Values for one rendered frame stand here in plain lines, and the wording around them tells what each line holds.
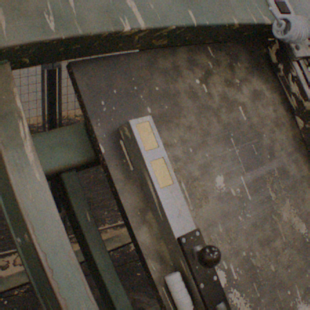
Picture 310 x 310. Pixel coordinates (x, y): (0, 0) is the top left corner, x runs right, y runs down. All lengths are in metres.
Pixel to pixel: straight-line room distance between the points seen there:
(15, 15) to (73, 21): 0.11
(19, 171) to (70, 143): 0.17
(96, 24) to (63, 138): 0.21
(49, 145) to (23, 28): 0.22
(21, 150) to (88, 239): 0.22
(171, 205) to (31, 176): 0.26
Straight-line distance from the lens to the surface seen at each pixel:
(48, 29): 0.74
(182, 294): 0.80
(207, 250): 0.69
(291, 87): 1.19
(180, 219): 0.80
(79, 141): 0.83
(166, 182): 0.81
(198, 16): 0.95
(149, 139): 0.81
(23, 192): 0.68
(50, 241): 0.67
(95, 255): 0.81
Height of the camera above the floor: 1.93
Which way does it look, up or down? 25 degrees down
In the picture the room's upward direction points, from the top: 3 degrees clockwise
